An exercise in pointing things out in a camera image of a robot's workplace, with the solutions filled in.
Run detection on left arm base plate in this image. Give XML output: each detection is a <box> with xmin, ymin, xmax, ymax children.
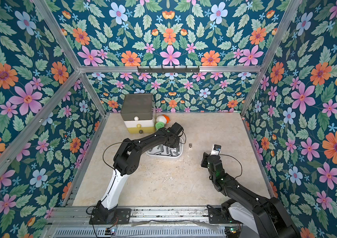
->
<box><xmin>89</xmin><ymin>207</ymin><xmax>131</xmax><ymax>225</ymax></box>

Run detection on black wall hook rail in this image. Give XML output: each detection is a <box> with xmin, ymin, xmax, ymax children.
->
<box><xmin>137</xmin><ymin>66</ymin><xmax>200</xmax><ymax>74</ymax></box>

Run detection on sockets pile in tray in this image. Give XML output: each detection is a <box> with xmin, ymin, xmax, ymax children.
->
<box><xmin>149</xmin><ymin>145</ymin><xmax>182</xmax><ymax>157</ymax></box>

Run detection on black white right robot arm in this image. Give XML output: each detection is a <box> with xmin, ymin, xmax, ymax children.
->
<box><xmin>201</xmin><ymin>153</ymin><xmax>301</xmax><ymax>238</ymax></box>

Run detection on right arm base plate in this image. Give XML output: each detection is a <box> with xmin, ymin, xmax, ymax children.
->
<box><xmin>206</xmin><ymin>205</ymin><xmax>240</xmax><ymax>224</ymax></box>

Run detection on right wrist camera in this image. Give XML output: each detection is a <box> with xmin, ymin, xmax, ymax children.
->
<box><xmin>210</xmin><ymin>144</ymin><xmax>222</xmax><ymax>156</ymax></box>

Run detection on aluminium front rail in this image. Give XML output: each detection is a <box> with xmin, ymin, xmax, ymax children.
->
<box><xmin>42</xmin><ymin>206</ymin><xmax>298</xmax><ymax>238</ymax></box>

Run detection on grey white yellow drawer box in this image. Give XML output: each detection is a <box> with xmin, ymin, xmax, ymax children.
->
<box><xmin>121</xmin><ymin>94</ymin><xmax>156</xmax><ymax>134</ymax></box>

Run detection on white orange ball toy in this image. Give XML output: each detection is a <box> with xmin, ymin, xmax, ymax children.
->
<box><xmin>156</xmin><ymin>115</ymin><xmax>170</xmax><ymax>124</ymax></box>

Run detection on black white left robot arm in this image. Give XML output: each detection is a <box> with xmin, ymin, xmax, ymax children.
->
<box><xmin>92</xmin><ymin>123</ymin><xmax>184</xmax><ymax>224</ymax></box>

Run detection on white plastic storage tray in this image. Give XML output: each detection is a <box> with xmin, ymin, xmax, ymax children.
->
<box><xmin>145</xmin><ymin>138</ymin><xmax>185</xmax><ymax>159</ymax></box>

